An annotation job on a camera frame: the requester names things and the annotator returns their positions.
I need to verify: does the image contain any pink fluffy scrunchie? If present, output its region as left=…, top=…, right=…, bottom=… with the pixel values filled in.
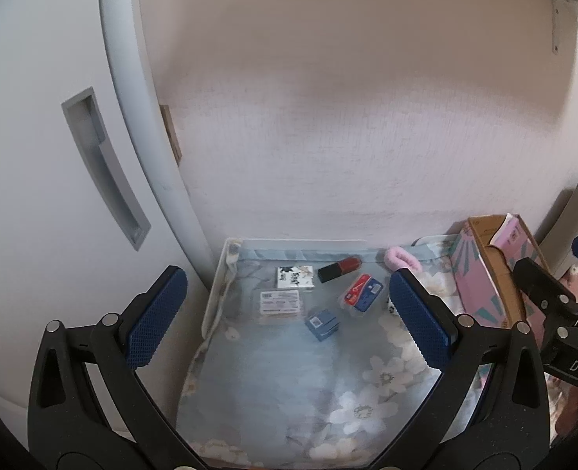
left=383, top=246, right=423, bottom=273

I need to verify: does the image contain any red blue dental floss box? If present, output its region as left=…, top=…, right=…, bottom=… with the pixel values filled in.
left=340, top=274, right=384, bottom=316

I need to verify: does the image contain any red black lipstick box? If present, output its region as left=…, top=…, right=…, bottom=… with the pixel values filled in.
left=317, top=256, right=362, bottom=283

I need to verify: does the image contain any small blue box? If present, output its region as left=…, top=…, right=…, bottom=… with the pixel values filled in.
left=305, top=309, right=340, bottom=342

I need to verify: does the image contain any clear cotton swab box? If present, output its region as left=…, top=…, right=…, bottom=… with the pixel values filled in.
left=258, top=290, right=304, bottom=322

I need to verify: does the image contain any white ink-pattern pouch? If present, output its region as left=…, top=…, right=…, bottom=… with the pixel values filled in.
left=276, top=265, right=314, bottom=290

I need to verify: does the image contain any pink plush toy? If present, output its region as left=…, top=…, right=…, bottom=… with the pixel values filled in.
left=560, top=265, right=578, bottom=302

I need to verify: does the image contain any pink cardboard box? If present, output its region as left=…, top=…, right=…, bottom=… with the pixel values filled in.
left=450, top=213, right=547, bottom=344

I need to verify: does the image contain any blue floral bed sheet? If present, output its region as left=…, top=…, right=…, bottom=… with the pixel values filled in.
left=174, top=237, right=496, bottom=469

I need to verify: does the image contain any white wall bracket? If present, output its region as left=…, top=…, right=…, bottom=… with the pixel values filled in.
left=551, top=0, right=574, bottom=55

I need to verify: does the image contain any grey recessed door handle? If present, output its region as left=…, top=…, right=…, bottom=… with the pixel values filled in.
left=62, top=87, right=152, bottom=250

